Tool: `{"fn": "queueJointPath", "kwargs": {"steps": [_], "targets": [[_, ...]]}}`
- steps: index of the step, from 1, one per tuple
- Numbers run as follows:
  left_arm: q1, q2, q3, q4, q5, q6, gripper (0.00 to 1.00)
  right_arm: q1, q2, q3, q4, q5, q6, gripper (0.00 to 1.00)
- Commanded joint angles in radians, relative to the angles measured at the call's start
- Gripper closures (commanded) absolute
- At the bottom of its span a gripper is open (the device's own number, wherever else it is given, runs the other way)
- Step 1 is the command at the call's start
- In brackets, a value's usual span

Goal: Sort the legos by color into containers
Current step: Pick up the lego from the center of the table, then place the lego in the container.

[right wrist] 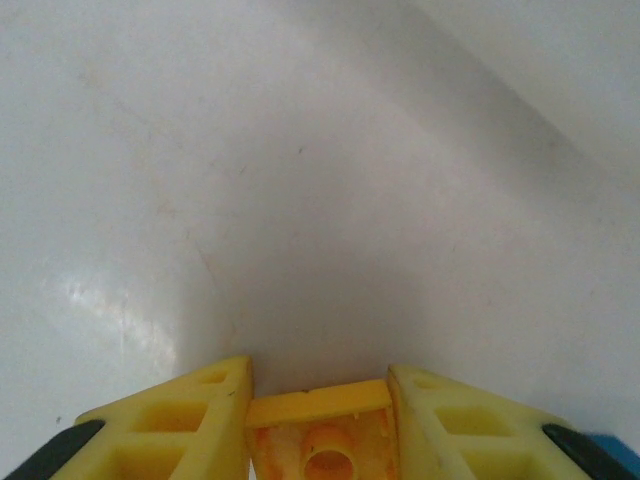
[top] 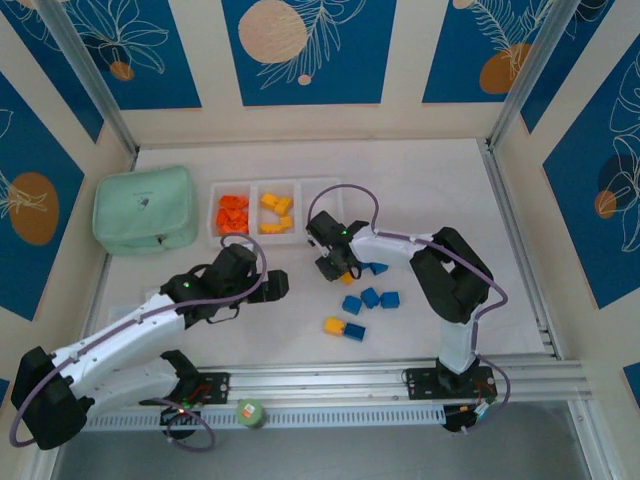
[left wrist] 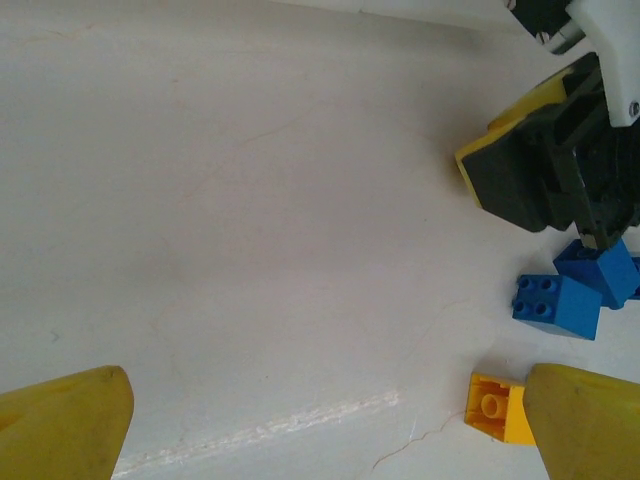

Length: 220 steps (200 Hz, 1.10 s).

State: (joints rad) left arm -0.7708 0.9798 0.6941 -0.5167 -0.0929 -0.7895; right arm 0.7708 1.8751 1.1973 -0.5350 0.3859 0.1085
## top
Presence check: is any white three-compartment plastic tray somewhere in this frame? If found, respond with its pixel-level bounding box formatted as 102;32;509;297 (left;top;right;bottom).
207;175;347;250

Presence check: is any mint green fabric pouch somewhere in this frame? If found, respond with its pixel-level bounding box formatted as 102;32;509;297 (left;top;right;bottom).
92;164;200;257

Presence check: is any green tape roll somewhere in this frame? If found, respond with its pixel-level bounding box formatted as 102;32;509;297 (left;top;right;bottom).
235;398;269;430

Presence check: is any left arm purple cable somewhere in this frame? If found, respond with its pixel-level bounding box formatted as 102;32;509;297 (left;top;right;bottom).
9;232;267;453

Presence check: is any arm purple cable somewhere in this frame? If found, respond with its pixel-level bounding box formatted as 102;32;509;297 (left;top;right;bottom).
9;232;267;453
307;183;510;424

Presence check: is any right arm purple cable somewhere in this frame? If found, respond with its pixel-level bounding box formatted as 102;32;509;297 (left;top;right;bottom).
307;183;510;424

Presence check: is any aluminium table side rail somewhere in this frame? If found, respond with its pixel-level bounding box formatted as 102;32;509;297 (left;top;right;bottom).
72;149;140;361
475;138;564;360

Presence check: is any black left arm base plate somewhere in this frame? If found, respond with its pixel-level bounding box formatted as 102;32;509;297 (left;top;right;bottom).
138;372;232;406

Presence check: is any aluminium mounting rail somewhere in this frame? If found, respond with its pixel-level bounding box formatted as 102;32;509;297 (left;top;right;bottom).
89;357;587;401

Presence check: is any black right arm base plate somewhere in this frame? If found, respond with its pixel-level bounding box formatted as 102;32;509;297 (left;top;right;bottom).
405;367;499;401

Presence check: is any white slotted cable duct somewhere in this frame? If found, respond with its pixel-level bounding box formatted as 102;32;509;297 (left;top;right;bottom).
87;404;447;432

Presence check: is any aluminium frame post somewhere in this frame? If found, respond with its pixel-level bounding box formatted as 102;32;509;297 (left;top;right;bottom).
35;0;140;157
485;0;585;151

